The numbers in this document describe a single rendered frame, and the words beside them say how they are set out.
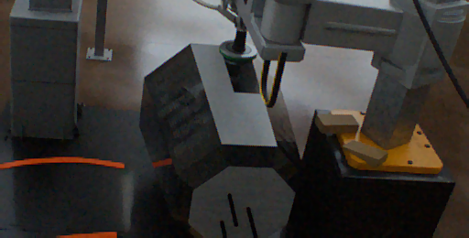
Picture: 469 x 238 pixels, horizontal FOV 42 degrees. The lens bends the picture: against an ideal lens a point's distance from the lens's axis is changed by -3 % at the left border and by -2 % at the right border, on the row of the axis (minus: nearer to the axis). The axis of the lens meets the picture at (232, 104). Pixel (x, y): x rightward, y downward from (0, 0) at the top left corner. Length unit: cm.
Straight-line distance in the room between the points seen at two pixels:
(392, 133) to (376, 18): 60
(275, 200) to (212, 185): 31
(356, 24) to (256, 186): 84
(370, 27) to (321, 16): 23
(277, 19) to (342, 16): 28
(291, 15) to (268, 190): 79
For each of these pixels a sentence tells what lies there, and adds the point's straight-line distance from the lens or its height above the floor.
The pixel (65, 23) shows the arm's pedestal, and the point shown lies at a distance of 372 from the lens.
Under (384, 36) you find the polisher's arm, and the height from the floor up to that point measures 137.
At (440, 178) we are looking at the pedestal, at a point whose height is 74.
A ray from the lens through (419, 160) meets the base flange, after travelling 314.
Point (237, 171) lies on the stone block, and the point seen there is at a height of 76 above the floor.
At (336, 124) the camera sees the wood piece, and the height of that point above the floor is 83.
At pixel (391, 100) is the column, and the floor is 104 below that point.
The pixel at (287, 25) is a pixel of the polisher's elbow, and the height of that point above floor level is 136.
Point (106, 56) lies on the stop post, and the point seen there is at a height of 1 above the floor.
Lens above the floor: 238
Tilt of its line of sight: 30 degrees down
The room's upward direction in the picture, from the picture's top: 11 degrees clockwise
